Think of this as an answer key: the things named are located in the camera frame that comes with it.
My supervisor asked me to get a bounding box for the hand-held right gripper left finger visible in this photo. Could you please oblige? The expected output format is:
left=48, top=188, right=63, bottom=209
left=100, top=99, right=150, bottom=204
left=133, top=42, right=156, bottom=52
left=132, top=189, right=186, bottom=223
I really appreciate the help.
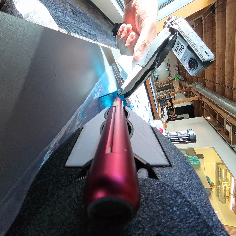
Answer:
left=66, top=109, right=108, bottom=168

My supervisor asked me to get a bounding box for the blue metal bracket assembly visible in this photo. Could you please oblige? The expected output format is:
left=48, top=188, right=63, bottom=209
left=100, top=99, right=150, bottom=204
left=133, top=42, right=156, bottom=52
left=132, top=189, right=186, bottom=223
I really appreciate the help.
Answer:
left=97, top=88, right=134, bottom=110

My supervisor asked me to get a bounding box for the black ribbed cylinder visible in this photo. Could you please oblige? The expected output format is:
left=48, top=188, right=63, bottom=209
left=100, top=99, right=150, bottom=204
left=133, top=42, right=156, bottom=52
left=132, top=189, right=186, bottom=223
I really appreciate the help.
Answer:
left=162, top=129, right=197, bottom=144

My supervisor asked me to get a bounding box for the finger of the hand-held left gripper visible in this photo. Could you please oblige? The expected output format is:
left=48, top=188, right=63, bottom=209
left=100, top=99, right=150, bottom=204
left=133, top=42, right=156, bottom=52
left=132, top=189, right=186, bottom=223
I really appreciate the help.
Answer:
left=118, top=31, right=176, bottom=97
left=127, top=37, right=178, bottom=97

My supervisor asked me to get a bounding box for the silver ventilation duct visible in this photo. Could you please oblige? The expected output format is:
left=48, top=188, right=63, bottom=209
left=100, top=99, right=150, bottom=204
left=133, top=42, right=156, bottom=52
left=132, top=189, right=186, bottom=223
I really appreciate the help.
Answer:
left=191, top=82, right=236, bottom=119

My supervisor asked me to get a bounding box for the clear plastic bag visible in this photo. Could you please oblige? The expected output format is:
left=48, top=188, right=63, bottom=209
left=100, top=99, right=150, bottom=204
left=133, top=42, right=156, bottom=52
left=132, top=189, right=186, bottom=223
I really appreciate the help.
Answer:
left=0, top=63, right=122, bottom=221

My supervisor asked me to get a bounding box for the printed instruction manual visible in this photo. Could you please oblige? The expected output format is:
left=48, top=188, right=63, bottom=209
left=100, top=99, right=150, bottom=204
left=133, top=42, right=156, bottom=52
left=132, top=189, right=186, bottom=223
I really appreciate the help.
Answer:
left=131, top=82, right=155, bottom=124

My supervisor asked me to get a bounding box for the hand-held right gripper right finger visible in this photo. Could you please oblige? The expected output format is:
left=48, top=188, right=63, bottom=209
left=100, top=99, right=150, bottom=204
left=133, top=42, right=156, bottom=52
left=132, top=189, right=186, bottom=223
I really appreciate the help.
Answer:
left=125, top=107, right=170, bottom=167

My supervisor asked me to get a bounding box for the person's left hand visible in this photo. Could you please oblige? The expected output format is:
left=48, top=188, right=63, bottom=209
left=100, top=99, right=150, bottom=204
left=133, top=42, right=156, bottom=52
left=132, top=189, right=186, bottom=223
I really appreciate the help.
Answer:
left=116, top=0, right=158, bottom=61

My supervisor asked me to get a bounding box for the red electric screwdriver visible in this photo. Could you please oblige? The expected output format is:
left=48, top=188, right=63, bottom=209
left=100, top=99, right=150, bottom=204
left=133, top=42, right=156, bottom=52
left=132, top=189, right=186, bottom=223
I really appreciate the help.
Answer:
left=83, top=98, right=141, bottom=221

